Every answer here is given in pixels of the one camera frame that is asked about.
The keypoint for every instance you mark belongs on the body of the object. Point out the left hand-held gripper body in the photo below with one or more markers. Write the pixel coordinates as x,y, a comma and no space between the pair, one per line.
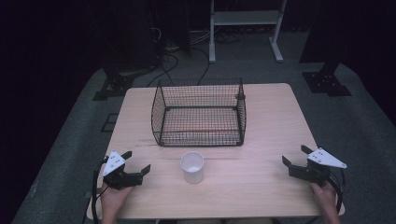
120,179

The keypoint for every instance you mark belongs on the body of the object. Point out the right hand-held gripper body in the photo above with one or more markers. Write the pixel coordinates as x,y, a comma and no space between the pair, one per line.
311,173

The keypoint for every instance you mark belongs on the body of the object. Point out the person's left hand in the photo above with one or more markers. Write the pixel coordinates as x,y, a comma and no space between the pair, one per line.
112,199

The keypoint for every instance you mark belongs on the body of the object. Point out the person's right hand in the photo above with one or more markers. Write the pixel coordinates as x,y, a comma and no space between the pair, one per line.
325,196

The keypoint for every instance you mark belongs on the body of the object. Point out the white cup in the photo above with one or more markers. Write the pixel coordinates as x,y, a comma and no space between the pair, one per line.
192,174

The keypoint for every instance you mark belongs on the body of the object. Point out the black stand base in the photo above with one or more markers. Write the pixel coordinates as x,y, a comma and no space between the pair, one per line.
115,85
325,82

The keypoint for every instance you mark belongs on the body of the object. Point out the white metal stand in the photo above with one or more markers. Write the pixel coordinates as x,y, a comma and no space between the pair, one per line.
246,17

